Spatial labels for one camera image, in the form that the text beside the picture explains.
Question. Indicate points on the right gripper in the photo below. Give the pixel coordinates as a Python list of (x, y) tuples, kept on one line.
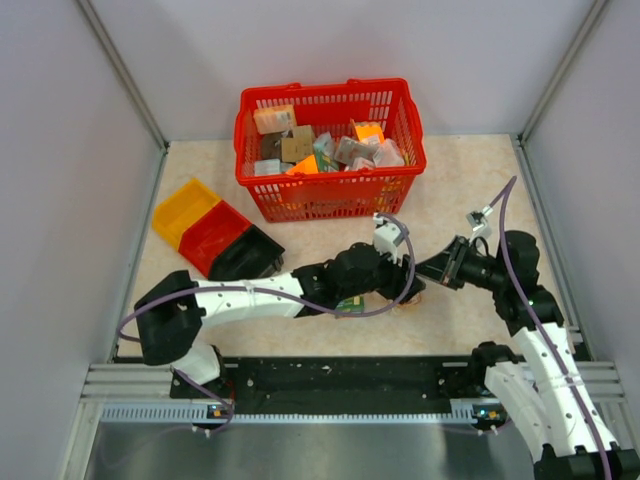
[(444, 266)]

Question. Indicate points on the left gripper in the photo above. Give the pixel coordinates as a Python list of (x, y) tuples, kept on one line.
[(398, 277)]

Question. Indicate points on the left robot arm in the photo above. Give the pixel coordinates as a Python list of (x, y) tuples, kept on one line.
[(171, 315)]

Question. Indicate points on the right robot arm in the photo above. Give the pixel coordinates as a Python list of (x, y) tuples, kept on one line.
[(540, 388)]

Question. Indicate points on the sponge daddy package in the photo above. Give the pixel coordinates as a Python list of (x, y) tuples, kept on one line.
[(353, 305)]

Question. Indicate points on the clear packet in basket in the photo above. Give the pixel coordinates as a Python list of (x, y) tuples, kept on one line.
[(349, 149)]

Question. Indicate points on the orange sponge pack in basket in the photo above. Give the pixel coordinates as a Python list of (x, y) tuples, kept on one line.
[(370, 133)]

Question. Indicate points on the black plastic bin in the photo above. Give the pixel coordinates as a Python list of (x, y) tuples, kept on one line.
[(253, 255)]

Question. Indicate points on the brown cardboard box in basket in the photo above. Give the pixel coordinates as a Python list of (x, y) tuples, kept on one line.
[(297, 144)]

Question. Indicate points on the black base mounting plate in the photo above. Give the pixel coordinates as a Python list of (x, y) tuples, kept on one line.
[(345, 385)]

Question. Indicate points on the red plastic shopping basket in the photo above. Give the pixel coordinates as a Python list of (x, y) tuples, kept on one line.
[(318, 187)]

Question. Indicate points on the red plastic bin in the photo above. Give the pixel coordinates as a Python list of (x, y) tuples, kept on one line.
[(211, 235)]

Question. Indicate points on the orange box in basket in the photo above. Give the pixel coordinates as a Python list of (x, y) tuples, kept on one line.
[(274, 119)]

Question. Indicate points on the yellow plastic bin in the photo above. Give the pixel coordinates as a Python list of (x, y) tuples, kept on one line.
[(174, 216)]

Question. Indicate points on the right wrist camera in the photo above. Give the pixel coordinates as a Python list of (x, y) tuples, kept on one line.
[(479, 223)]

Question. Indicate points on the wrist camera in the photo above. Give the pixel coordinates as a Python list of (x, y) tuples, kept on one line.
[(479, 223), (389, 234)]

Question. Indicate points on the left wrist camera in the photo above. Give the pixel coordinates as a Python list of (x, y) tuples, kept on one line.
[(389, 234)]

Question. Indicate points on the aluminium frame rail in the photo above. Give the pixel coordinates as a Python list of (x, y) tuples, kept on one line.
[(133, 392)]

